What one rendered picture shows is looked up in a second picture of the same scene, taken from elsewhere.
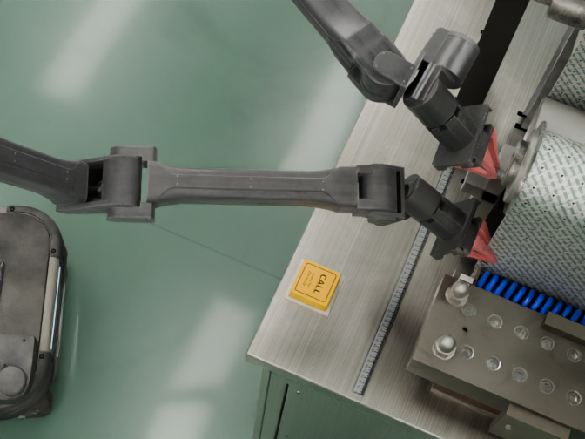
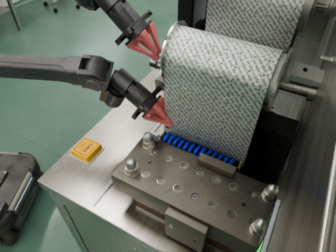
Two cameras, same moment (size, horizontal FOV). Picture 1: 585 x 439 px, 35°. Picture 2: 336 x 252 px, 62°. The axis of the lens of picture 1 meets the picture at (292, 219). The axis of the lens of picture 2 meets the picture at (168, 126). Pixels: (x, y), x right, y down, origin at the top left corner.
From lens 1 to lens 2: 0.93 m
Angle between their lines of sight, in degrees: 20
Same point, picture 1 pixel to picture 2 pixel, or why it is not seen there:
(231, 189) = (8, 62)
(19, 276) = (12, 178)
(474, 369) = (149, 183)
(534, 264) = (190, 121)
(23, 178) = not seen: outside the picture
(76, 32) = (76, 105)
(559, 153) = (188, 30)
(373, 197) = (87, 69)
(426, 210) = (124, 84)
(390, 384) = (112, 202)
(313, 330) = (78, 171)
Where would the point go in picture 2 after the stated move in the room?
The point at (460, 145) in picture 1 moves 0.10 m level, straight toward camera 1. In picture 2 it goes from (127, 25) to (98, 43)
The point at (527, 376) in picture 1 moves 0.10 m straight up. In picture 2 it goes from (183, 189) to (185, 164)
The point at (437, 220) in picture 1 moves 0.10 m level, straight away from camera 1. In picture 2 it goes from (131, 91) to (152, 73)
